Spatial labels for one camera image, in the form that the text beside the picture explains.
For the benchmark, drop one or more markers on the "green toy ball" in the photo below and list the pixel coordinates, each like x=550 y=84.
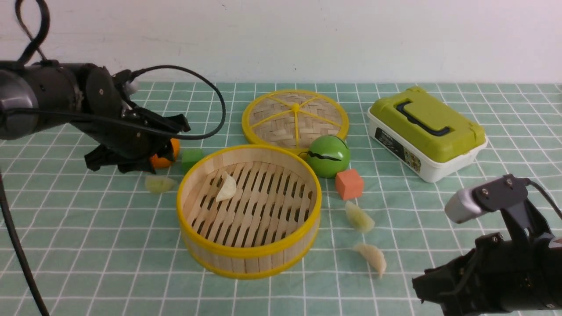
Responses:
x=328 y=155

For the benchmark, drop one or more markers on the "orange foam cube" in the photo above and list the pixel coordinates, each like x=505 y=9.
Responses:
x=349 y=184

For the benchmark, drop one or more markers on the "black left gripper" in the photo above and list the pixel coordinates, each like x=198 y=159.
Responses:
x=128 y=148

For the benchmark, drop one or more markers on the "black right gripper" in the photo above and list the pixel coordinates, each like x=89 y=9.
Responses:
x=495 y=277

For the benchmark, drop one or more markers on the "bamboo steamer tray yellow rim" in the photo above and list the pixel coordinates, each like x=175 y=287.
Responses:
x=269 y=225

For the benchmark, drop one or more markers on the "green foam cube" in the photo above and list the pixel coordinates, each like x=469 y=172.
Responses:
x=190 y=157

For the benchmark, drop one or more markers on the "orange toy pear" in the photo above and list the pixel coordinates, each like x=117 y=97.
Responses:
x=162 y=162

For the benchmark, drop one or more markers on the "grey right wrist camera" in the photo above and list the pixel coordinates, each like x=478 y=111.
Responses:
x=509 y=195

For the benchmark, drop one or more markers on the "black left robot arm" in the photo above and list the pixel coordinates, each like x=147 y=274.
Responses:
x=50 y=94

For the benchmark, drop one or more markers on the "woven bamboo steamer lid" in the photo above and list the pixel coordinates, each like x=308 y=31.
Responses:
x=293 y=119

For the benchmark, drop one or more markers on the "white dumpling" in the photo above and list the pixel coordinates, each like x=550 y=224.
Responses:
x=228 y=187
x=374 y=257

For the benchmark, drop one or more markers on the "pale green dumpling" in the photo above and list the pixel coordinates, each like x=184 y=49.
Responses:
x=159 y=184
x=358 y=218

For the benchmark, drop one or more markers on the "green checkered tablecloth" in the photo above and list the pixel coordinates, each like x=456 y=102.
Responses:
x=99 y=244

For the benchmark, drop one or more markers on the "green lidded white box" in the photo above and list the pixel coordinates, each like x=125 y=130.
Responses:
x=427 y=135

